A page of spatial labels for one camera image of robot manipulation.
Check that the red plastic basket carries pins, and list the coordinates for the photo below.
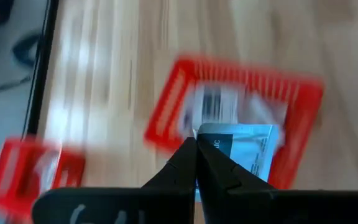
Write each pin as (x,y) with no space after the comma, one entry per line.
(172,102)
(8,174)

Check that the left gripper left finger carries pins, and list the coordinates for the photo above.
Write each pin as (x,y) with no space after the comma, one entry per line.
(120,205)

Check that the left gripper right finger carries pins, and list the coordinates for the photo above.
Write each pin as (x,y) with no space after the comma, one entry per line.
(291,207)

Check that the white packet red print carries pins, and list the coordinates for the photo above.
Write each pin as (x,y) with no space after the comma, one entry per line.
(47,169)

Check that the white packet black print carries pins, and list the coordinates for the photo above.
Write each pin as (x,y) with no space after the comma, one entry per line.
(214,104)
(266,112)
(250,149)

